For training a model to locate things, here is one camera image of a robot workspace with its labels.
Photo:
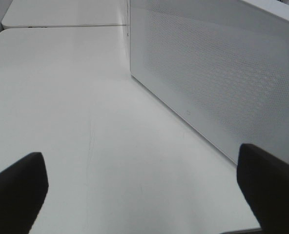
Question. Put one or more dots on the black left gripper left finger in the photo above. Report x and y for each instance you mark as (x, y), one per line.
(23, 189)

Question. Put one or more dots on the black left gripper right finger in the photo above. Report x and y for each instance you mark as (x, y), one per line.
(264, 182)

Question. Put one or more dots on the white microwave door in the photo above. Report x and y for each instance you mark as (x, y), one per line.
(230, 82)

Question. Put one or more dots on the white microwave oven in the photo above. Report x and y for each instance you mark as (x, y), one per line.
(219, 11)

